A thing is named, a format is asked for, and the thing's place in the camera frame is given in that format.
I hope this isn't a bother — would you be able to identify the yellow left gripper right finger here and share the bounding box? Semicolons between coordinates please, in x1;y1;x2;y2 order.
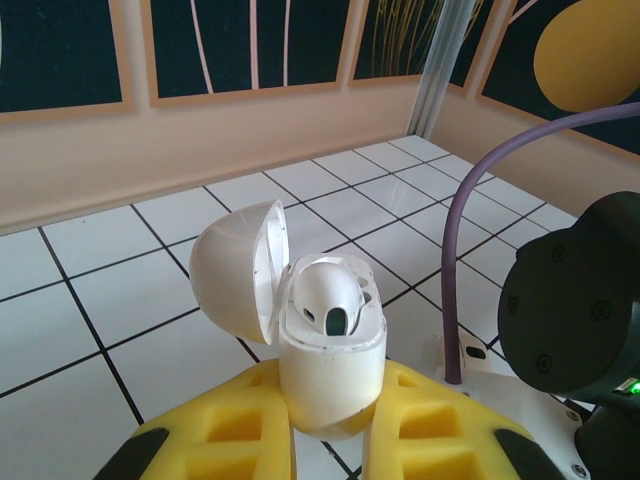
362;359;569;480

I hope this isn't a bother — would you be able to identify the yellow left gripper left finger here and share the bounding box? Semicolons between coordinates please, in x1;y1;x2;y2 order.
89;359;296;480

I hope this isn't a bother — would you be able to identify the white earbuds charging case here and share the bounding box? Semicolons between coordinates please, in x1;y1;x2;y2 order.
188;198;389;441

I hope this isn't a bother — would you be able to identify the white wireless earbud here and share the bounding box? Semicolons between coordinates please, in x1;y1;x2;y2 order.
289;262;374;337

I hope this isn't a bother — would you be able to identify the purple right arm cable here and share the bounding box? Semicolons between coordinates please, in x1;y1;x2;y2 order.
442;102;640;386

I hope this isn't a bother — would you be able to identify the aluminium corner post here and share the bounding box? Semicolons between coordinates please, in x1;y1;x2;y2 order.
407;0;486;139

